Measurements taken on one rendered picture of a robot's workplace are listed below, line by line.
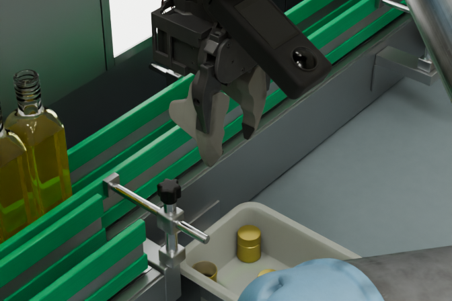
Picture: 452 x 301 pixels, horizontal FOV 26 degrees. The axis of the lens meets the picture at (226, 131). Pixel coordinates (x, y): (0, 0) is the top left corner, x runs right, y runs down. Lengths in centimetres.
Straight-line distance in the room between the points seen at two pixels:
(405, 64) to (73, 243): 71
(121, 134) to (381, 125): 54
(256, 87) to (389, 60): 78
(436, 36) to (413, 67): 107
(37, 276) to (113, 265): 10
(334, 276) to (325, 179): 116
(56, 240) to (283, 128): 48
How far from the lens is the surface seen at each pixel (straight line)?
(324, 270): 46
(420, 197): 159
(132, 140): 141
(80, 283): 116
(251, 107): 96
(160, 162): 135
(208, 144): 92
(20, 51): 131
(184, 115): 93
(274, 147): 154
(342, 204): 156
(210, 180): 143
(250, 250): 141
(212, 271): 137
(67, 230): 122
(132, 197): 124
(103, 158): 138
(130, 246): 120
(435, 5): 64
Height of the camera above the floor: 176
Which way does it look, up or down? 37 degrees down
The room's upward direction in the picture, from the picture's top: straight up
